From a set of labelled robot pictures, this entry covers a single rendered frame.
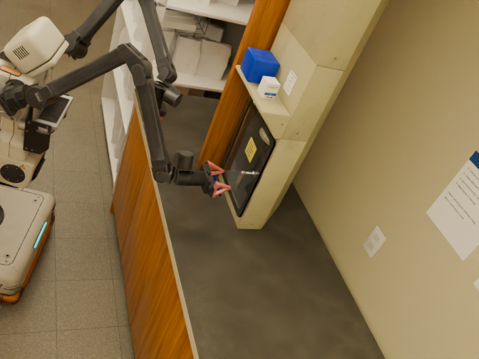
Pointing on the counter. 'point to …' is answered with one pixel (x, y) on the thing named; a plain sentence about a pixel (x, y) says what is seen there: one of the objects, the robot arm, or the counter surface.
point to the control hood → (268, 108)
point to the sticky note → (250, 149)
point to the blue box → (259, 65)
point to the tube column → (333, 28)
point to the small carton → (269, 87)
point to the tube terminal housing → (285, 152)
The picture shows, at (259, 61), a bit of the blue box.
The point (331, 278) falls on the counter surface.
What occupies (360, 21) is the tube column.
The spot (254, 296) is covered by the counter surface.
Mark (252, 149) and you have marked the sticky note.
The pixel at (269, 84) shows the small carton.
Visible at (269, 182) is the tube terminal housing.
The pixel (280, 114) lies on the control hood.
